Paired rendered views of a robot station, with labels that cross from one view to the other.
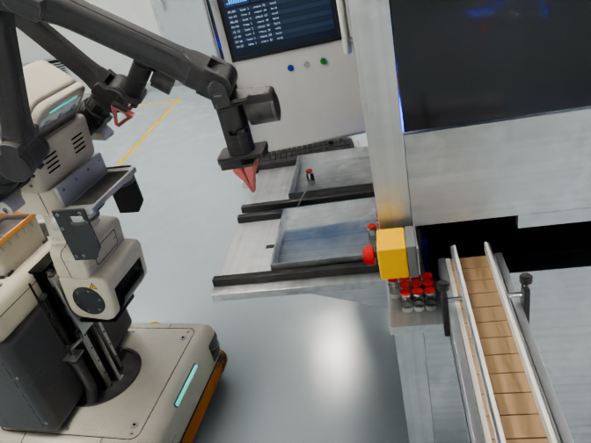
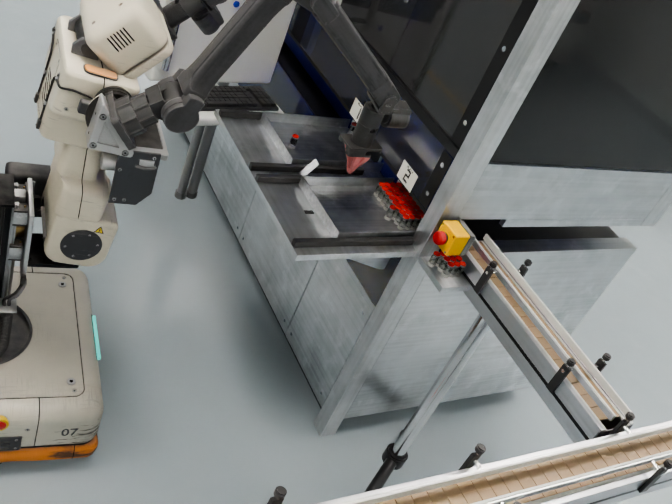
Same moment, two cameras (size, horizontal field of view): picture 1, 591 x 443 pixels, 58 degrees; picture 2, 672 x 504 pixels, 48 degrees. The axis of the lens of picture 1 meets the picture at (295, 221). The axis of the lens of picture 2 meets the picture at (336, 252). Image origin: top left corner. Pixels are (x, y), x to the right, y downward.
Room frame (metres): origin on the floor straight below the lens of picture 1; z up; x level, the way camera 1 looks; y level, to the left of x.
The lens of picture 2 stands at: (-0.01, 1.46, 2.07)
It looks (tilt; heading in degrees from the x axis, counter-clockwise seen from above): 35 degrees down; 306
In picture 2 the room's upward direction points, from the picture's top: 25 degrees clockwise
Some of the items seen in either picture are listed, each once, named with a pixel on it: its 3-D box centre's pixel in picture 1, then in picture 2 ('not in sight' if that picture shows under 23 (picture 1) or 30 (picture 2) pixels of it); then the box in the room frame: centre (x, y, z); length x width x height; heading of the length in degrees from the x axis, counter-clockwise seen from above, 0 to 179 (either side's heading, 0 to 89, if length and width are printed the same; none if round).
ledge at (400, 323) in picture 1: (424, 306); (448, 273); (0.82, -0.21, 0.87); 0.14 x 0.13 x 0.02; 77
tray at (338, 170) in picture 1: (349, 170); (322, 142); (1.44, -0.19, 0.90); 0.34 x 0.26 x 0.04; 77
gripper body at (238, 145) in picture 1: (239, 141); (363, 135); (1.08, 0.08, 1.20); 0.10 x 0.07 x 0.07; 77
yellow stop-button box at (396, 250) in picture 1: (396, 252); (453, 237); (0.84, -0.17, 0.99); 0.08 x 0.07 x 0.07; 77
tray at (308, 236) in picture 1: (346, 232); (366, 207); (1.11, -0.11, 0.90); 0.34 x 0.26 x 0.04; 78
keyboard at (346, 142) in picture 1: (300, 154); (222, 97); (1.84, -0.07, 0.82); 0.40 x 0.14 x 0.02; 85
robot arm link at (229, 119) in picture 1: (234, 114); (374, 115); (1.08, 0.07, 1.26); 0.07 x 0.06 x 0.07; 76
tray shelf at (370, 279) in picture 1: (324, 210); (321, 179); (1.29, -0.09, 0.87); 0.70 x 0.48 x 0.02; 167
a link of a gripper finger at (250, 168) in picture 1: (243, 172); (350, 158); (1.08, 0.09, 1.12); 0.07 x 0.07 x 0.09; 77
